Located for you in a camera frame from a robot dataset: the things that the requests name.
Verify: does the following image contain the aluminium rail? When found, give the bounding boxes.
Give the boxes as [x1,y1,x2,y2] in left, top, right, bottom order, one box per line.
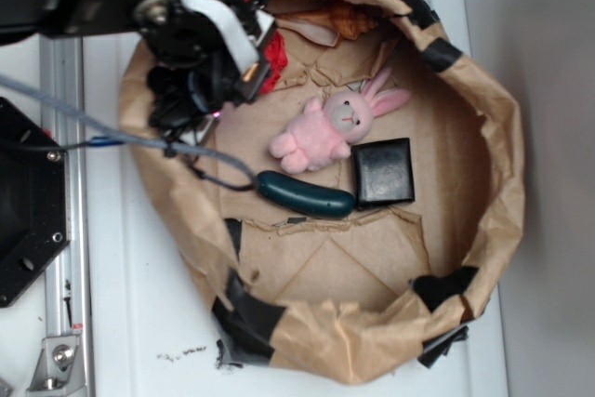
[38,36,97,397]

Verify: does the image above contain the brown paper bag basket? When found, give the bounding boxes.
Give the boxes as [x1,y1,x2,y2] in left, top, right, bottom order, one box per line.
[132,0,525,384]

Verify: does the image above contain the metal corner bracket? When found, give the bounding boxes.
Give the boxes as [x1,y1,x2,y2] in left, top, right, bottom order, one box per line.
[26,335,86,396]

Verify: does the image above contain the orange conch seashell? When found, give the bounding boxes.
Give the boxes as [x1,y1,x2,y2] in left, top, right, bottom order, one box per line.
[276,3,379,47]

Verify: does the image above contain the grey braided cable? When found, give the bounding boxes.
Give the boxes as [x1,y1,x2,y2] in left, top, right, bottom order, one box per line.
[0,73,259,192]

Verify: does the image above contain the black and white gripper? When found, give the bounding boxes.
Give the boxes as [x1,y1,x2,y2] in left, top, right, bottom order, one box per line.
[133,0,275,130]

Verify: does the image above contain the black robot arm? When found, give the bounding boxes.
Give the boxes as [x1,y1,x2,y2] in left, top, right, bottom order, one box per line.
[1,0,274,132]

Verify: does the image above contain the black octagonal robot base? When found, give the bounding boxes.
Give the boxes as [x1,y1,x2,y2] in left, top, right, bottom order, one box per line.
[1,98,69,309]

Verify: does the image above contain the pink plush bunny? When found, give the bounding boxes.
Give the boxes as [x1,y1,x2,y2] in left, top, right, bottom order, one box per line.
[269,67,411,174]

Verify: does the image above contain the black square box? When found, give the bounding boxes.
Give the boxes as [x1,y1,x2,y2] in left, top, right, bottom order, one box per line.
[351,138,416,210]

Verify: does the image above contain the dark green toy cucumber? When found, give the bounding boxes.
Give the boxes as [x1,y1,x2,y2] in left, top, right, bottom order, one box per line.
[257,170,356,218]

